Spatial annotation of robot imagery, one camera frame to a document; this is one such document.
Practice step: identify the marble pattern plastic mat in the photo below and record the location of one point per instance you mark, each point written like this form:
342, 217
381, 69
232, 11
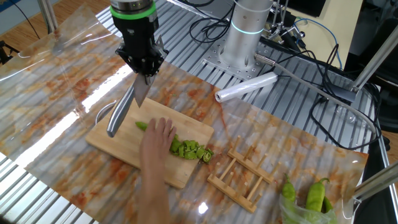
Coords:
62, 77

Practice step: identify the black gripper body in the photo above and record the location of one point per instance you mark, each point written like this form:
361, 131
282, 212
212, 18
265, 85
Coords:
140, 40

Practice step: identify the beige panel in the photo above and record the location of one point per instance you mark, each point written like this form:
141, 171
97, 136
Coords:
342, 31

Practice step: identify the wooden peg rack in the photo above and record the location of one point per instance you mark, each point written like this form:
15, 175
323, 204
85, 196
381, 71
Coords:
252, 166

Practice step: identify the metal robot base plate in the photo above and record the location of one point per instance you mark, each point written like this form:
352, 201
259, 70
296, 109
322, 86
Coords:
214, 59

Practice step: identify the cut chili end chunk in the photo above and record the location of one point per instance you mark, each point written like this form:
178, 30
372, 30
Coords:
175, 144

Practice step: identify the clear plastic bag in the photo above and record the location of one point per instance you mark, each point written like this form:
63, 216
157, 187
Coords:
298, 214

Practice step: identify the aluminium frame post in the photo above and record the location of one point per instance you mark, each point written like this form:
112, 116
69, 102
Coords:
373, 59
376, 183
48, 15

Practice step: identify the wooden cutting board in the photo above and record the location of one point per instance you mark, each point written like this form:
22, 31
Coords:
118, 140

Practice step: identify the black tripod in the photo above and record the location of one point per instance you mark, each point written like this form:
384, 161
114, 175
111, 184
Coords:
6, 51

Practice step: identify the white plastic film roll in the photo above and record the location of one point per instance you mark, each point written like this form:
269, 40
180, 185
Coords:
245, 87

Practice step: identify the metal clamp assembly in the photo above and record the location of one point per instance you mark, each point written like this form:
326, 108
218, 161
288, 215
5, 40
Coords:
281, 31

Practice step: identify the person's right hand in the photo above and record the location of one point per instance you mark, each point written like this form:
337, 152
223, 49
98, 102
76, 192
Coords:
157, 143

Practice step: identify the steel cleaver knife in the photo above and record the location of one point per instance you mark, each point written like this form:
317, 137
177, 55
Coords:
119, 112

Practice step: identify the black screen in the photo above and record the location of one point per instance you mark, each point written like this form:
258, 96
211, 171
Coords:
308, 7

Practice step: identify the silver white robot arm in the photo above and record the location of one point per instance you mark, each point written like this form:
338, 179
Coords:
245, 31

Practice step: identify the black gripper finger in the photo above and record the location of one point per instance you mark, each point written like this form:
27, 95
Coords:
162, 51
126, 56

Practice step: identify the grey flexible conduit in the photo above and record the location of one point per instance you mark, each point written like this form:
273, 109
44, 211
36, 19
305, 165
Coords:
311, 88

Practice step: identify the whole green chili pepper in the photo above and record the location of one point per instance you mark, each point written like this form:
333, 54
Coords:
288, 191
315, 196
327, 203

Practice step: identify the small green chili sliver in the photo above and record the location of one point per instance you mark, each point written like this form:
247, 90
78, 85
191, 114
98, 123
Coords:
180, 151

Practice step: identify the cut green chili pepper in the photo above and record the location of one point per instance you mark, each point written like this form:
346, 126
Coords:
141, 125

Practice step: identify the person's right forearm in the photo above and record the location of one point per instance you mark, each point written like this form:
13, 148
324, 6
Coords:
154, 196

